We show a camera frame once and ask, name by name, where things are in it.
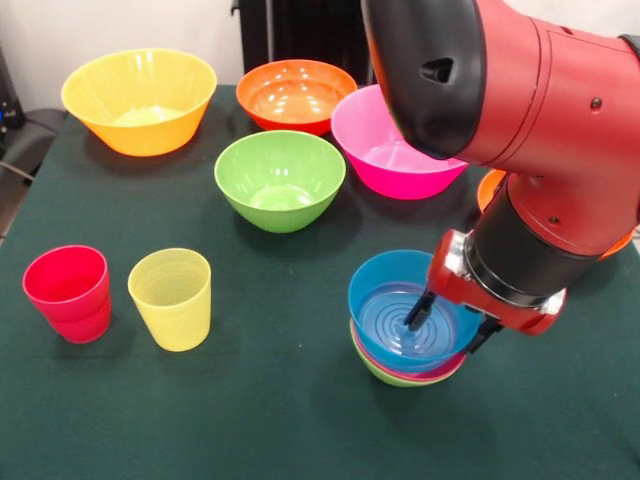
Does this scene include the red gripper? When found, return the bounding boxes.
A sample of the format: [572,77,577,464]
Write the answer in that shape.
[405,228,568,354]

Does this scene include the blue bowl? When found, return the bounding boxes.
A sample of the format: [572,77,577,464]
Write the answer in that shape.
[347,249,484,374]

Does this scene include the small green bowl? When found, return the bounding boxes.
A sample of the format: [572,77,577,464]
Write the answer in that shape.
[351,334,464,389]

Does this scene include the small red bowl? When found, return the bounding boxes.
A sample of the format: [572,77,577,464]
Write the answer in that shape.
[349,319,467,380]

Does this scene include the large green bowl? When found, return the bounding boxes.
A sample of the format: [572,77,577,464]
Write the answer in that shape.
[213,130,347,234]

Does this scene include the orange shallow bowl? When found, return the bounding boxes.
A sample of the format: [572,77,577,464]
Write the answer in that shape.
[235,59,359,138]
[476,168,637,262]

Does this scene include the large pink bowl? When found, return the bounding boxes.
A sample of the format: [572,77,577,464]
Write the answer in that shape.
[330,83,470,201]

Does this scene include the dark green tablecloth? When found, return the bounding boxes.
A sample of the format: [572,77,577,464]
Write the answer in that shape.
[0,84,640,480]

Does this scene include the yellow cup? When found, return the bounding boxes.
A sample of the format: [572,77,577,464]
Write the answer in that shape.
[127,248,213,353]

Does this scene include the large yellow-orange bowl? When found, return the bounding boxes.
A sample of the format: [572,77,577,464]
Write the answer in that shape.
[60,47,218,158]

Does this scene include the red cup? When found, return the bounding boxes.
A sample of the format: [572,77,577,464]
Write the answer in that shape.
[45,295,113,345]
[22,244,111,326]

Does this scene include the dark grey seat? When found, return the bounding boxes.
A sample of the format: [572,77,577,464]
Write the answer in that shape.
[0,107,69,184]

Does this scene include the black equipment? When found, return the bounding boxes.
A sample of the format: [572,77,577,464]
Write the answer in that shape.
[0,44,26,131]

